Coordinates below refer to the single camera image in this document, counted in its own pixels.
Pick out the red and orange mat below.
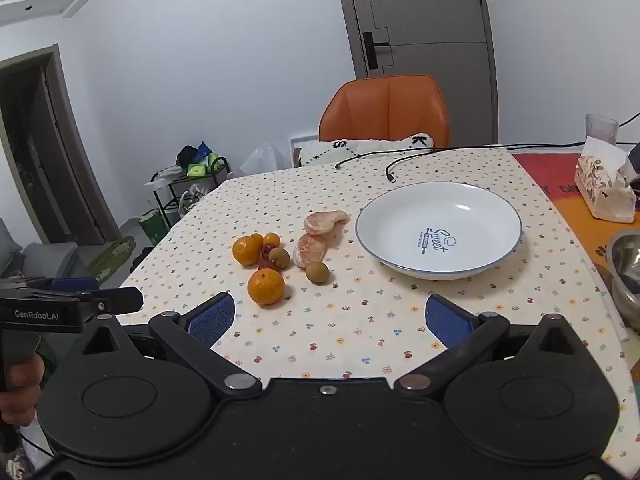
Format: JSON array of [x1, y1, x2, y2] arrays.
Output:
[[512, 151, 640, 311]]

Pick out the white pillow with black letters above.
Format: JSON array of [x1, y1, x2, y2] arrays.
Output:
[[298, 133, 435, 167]]

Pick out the peeled pomelo segment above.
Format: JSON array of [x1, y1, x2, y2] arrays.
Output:
[[293, 232, 331, 270], [304, 210, 351, 236]]

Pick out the green patterned cushion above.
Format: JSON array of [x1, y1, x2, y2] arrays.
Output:
[[90, 236, 136, 282]]

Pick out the black door handle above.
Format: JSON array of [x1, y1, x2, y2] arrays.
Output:
[[362, 31, 391, 69]]

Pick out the floral tissue box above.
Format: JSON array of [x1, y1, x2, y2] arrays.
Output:
[[574, 136, 640, 223]]

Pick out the green packets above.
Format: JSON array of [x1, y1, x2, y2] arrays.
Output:
[[187, 154, 226, 178]]

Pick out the medium tangerine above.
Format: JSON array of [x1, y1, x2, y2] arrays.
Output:
[[232, 236, 263, 267]]

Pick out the grey sofa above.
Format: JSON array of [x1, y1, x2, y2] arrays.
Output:
[[0, 217, 81, 282]]

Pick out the brown kiwi fruit right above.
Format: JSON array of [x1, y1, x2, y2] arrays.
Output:
[[305, 261, 330, 286]]

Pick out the person's left hand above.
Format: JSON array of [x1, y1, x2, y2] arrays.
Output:
[[0, 356, 47, 428]]

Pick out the grey door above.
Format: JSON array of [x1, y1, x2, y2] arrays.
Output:
[[332, 0, 501, 147]]

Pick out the metal bowl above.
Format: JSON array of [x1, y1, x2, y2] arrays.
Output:
[[605, 232, 640, 334]]

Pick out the white plate with blue rim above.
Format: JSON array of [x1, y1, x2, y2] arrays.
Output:
[[355, 181, 524, 281]]

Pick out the dotted white tablecloth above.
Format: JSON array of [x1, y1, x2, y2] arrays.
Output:
[[120, 149, 632, 467]]

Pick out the green box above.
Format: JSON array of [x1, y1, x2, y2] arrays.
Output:
[[137, 210, 167, 247]]

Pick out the orange chair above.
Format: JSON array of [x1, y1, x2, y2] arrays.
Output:
[[318, 75, 451, 149]]

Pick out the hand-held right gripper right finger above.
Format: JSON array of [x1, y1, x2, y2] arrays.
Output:
[[393, 294, 594, 402]]

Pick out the white plastic bag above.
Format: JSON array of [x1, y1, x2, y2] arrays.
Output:
[[240, 143, 292, 179]]

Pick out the clear glass cup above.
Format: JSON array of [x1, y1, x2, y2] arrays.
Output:
[[585, 113, 620, 149]]

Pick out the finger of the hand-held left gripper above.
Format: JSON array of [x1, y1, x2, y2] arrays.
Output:
[[80, 286, 145, 322], [25, 276, 99, 294]]

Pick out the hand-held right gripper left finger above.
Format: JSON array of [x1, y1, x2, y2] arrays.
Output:
[[74, 292, 264, 402]]

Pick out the black wire rack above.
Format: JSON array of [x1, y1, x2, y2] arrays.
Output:
[[151, 157, 232, 227]]

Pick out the large tangerine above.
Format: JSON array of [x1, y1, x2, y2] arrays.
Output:
[[247, 268, 286, 306]]

